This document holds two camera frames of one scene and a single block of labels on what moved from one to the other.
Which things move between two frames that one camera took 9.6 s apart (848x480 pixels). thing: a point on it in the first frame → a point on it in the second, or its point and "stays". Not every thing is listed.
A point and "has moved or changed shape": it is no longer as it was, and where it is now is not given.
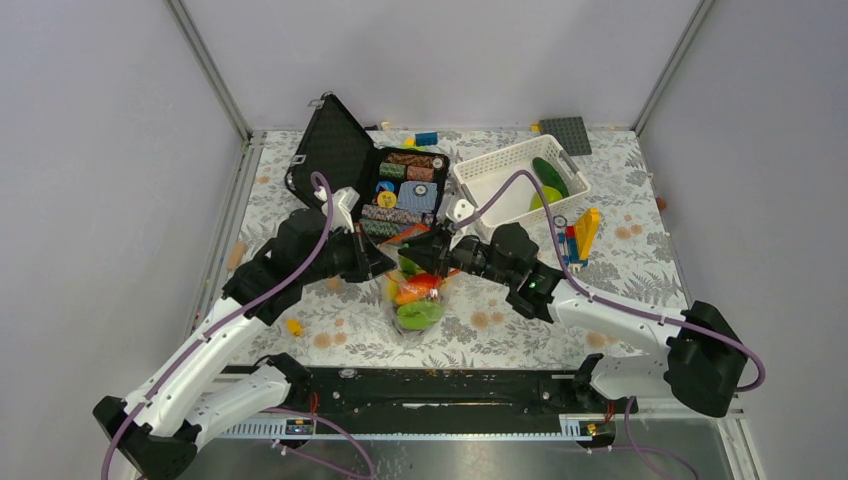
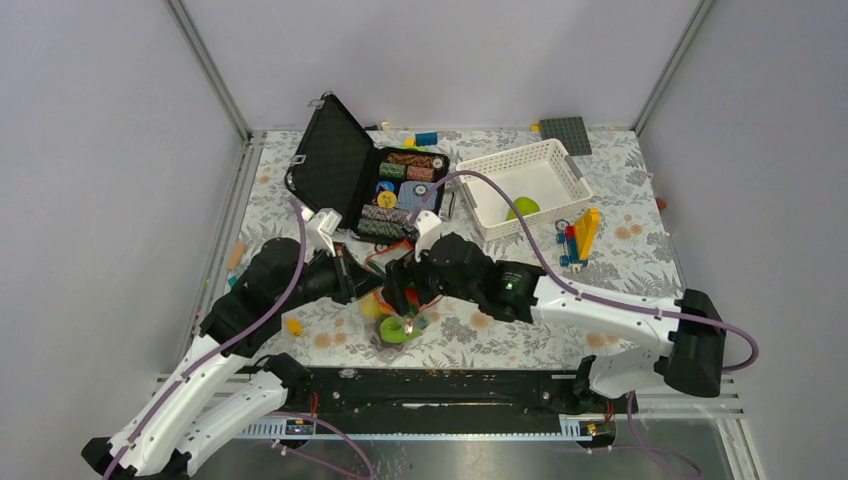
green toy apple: (550, 194) → (525, 206)
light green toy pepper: (419, 315) → (392, 329)
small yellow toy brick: (294, 327) stays
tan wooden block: (236, 255) stays
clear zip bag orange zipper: (417, 296) has moved or changed shape
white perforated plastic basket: (520, 184) stays
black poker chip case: (400, 190) stays
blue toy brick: (426, 139) stays
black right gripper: (435, 249) → (402, 273)
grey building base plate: (569, 132) stays
